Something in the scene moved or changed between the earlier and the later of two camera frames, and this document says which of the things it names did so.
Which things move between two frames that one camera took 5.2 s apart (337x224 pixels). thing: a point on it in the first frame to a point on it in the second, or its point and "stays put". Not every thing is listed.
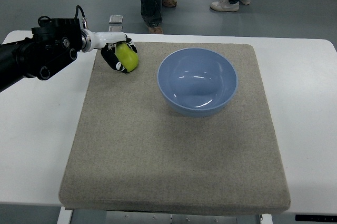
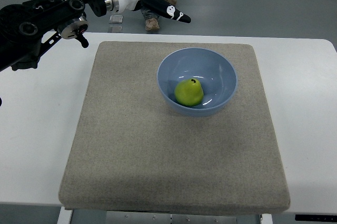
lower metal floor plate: (115, 28) stays put
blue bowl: (197, 82) stays put
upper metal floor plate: (116, 19) stays put
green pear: (127, 56) to (189, 92)
